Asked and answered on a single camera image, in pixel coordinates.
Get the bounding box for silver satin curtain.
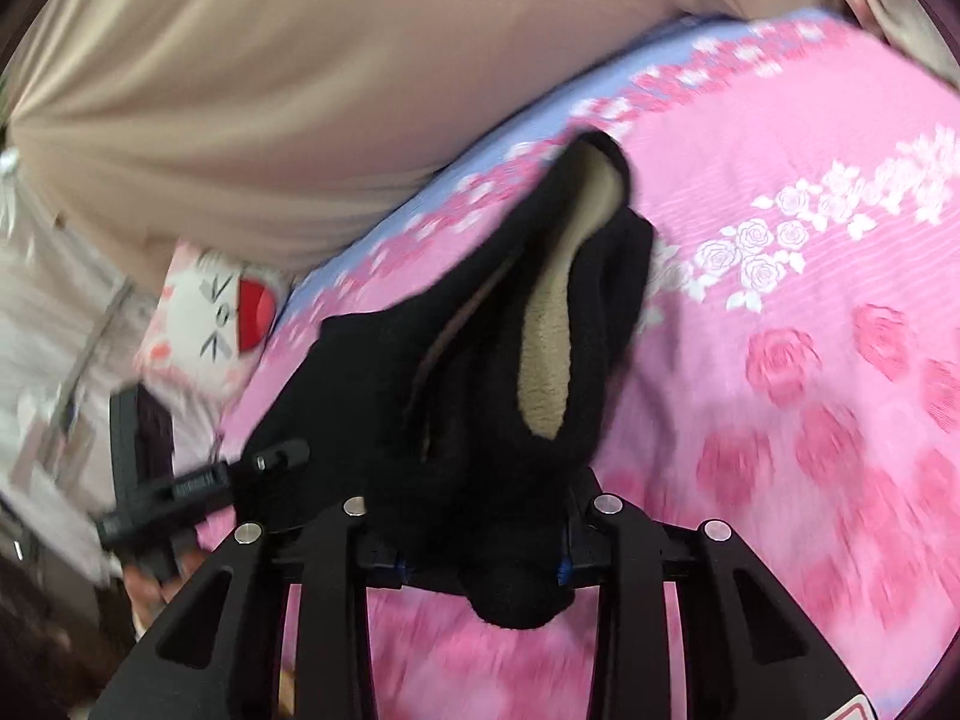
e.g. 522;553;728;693
0;148;220;587

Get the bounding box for black pants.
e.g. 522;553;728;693
236;130;654;629

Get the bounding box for pink rose bed sheet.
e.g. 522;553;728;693
221;10;958;718

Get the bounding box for beige fabric headboard cover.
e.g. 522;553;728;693
5;0;838;291

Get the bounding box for left hand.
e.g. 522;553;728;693
122;550;208;637

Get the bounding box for white cat face pillow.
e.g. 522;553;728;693
135;241;293;405

